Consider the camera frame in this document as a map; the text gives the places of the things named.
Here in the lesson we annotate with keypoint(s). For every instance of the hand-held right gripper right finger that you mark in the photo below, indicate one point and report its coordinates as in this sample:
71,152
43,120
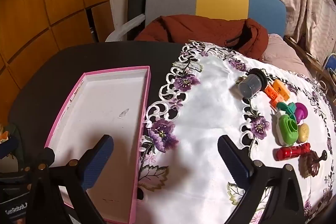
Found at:
233,163

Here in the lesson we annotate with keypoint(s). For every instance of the clear cup with black lid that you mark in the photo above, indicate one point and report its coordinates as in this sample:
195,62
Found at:
248,86

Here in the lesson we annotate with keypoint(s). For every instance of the rust red jacket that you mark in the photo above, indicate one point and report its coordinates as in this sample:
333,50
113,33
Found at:
197,29

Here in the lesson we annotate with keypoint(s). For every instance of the teal plastic toy piece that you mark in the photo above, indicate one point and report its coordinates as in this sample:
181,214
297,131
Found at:
284,107

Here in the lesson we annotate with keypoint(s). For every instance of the pink cushion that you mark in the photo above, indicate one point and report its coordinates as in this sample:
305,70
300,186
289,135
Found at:
283,56

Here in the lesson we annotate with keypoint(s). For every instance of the yellow-orange plastic block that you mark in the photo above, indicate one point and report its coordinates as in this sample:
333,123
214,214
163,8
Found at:
281,88

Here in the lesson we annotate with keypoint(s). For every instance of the wooden wardrobe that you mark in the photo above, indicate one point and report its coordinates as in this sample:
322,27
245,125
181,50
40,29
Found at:
52,3

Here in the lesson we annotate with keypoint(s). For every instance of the dark green bag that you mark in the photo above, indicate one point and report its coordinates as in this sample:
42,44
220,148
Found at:
19,134

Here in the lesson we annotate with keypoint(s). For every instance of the white embroidered floral tablecloth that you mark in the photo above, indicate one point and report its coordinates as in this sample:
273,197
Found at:
210,108

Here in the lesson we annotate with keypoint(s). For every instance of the wooden desk frame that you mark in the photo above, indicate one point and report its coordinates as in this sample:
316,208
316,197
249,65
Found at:
304,56

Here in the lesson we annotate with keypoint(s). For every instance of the brown plastic toy piece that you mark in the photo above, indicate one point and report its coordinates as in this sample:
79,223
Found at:
312,166

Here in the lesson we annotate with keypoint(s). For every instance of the orange plastic block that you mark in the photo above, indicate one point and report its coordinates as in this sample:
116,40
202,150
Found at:
271,94

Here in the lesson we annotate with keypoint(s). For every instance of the yellow plastic egg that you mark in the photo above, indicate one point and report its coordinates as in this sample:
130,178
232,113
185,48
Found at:
303,133

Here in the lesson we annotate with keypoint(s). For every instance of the red plastic toy piece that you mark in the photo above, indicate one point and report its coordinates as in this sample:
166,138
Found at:
291,152

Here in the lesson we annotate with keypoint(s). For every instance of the pink shallow box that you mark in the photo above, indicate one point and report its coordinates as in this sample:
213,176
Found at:
105,108

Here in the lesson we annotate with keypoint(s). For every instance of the purple plastic toy piece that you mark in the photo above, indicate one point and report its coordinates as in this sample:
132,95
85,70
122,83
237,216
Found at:
300,111

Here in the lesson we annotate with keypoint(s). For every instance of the white plastic bar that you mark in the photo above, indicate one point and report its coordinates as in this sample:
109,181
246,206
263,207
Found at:
126,26

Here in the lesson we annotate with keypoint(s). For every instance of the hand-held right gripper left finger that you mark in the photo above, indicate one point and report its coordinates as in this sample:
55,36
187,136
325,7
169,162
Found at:
99,161

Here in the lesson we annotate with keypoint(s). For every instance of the green plastic toy piece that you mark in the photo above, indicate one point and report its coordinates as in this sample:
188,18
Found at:
284,132

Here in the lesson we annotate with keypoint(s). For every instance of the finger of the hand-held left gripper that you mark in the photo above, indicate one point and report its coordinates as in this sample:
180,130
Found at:
8,149

